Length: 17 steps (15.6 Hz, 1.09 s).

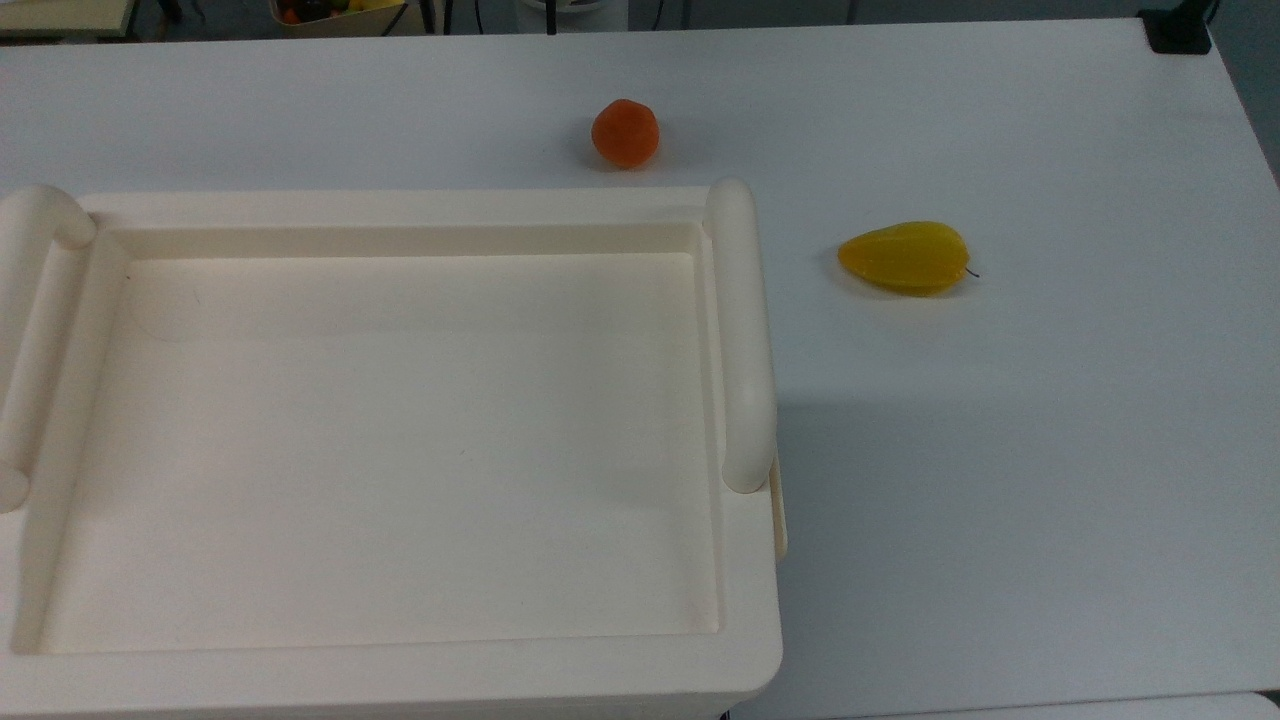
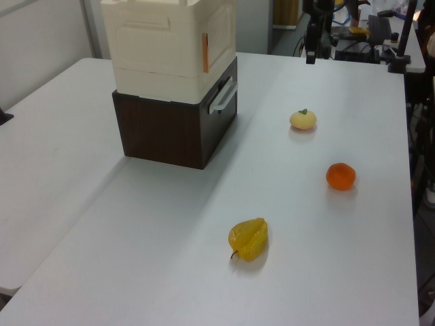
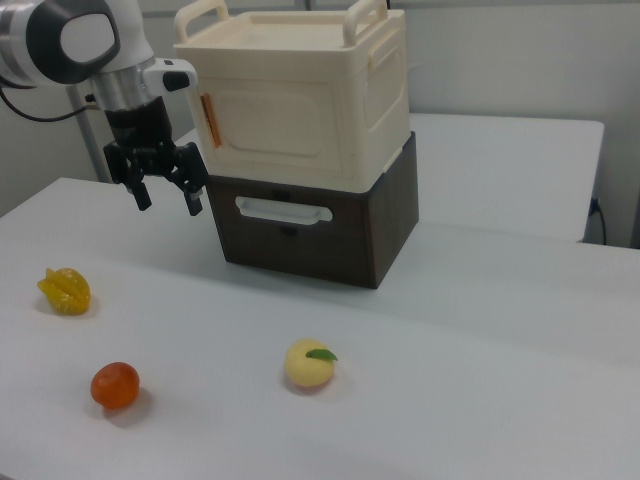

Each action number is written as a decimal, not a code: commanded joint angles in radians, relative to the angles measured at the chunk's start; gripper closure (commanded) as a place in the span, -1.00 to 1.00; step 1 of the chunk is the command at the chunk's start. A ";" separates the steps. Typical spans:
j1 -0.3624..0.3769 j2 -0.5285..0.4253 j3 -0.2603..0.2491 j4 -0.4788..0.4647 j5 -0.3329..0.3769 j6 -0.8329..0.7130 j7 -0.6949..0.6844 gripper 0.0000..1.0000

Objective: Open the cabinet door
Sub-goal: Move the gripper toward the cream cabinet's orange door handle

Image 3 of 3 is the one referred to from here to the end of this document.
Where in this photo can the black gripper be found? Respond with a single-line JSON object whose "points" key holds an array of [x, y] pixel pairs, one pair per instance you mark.
{"points": [[137, 125]]}

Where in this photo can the cream cabinet door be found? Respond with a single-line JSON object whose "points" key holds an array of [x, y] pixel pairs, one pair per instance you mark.
{"points": [[272, 125]]}

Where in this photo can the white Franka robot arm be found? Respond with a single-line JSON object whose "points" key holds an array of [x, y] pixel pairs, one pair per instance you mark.
{"points": [[50, 40]]}

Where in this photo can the cream plastic cabinet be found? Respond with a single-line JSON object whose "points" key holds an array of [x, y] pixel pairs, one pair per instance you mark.
{"points": [[280, 60]]}

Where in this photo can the grey metal pole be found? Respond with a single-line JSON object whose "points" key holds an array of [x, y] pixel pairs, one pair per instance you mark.
{"points": [[92, 150]]}

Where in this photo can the yellow toy starfruit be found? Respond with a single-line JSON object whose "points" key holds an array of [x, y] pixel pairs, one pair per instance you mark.
{"points": [[65, 292]]}

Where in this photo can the dark brown drawer box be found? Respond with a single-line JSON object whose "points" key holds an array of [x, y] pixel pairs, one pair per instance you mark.
{"points": [[300, 250]]}

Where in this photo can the orange toy tangerine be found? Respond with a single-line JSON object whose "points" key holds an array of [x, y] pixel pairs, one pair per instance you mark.
{"points": [[115, 385]]}

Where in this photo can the yellow toy peach with leaf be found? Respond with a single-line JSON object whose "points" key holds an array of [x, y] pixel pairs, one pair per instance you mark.
{"points": [[307, 370]]}

